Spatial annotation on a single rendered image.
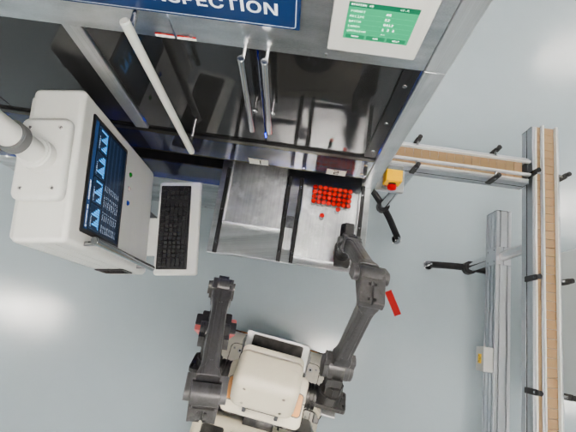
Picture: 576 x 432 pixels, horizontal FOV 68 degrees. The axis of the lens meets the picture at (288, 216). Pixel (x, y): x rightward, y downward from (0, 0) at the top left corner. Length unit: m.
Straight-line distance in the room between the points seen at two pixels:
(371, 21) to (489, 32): 2.84
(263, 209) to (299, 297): 0.96
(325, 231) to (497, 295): 1.00
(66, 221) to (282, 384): 0.80
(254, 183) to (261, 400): 0.99
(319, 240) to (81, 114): 1.07
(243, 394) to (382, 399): 1.54
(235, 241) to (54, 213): 0.81
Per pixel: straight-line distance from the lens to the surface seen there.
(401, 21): 1.05
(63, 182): 1.42
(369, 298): 1.27
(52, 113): 1.57
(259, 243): 1.93
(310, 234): 1.94
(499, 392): 2.47
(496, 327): 2.47
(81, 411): 3.06
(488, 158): 2.18
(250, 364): 1.42
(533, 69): 3.81
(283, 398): 1.41
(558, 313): 2.14
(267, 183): 2.00
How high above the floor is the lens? 2.77
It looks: 75 degrees down
